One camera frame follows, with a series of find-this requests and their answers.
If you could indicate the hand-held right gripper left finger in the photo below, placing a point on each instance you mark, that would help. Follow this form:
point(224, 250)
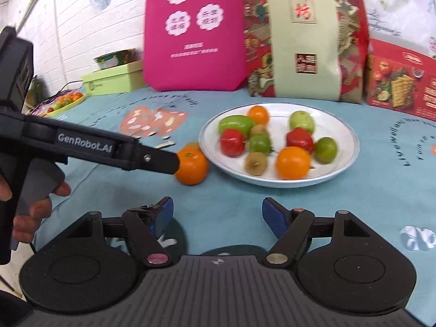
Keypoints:
point(164, 216)

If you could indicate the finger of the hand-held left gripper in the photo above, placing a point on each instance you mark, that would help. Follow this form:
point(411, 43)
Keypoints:
point(156, 161)

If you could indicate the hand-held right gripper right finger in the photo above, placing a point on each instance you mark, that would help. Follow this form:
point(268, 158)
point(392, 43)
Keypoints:
point(274, 216)

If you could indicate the orange mandarin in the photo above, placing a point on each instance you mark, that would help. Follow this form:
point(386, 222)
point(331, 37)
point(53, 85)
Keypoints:
point(192, 168)
point(293, 163)
point(258, 115)
point(193, 145)

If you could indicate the small brown kiwi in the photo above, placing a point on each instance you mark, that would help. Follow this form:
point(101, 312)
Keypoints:
point(259, 130)
point(256, 163)

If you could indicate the small green tomato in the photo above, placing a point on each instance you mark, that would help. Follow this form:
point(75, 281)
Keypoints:
point(259, 143)
point(326, 150)

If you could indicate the small red apple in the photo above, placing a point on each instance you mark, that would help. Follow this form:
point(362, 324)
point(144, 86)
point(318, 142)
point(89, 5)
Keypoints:
point(232, 142)
point(299, 139)

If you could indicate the green mango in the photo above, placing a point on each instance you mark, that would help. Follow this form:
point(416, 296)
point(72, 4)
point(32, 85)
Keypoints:
point(235, 124)

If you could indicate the large green jujube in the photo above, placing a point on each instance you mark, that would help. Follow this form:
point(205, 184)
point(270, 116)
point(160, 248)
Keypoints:
point(301, 122)

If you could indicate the white plate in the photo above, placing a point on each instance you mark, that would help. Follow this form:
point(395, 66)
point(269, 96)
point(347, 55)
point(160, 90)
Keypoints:
point(337, 133)

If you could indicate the person's left hand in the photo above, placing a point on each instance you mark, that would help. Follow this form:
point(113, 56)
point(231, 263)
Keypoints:
point(30, 219)

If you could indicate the pink floral cloth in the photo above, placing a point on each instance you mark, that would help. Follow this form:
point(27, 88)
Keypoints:
point(40, 110)

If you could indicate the pile of small toy produce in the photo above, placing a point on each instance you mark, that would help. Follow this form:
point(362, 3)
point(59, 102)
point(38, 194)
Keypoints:
point(64, 101)

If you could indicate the yellow-green tray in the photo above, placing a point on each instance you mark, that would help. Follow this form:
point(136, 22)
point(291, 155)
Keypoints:
point(76, 104)

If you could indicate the teal printed tablecloth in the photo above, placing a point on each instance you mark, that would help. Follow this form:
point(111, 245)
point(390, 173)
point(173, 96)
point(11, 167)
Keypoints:
point(221, 204)

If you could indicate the light green box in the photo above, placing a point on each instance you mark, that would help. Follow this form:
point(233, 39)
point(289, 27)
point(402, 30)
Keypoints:
point(112, 80)

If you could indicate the pink tote bag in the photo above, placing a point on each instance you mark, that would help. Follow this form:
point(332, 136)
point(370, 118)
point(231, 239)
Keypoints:
point(194, 61)

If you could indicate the green paper bowl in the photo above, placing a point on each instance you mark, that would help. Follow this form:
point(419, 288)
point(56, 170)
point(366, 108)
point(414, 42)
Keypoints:
point(114, 59)

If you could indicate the red and beige gift bag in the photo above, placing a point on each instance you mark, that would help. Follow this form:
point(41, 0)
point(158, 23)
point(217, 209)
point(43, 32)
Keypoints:
point(303, 41)

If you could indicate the red cracker box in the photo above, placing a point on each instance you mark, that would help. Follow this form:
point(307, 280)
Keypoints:
point(398, 81)

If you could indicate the white floral plastic bag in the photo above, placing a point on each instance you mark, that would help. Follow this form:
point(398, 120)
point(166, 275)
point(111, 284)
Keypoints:
point(402, 6)

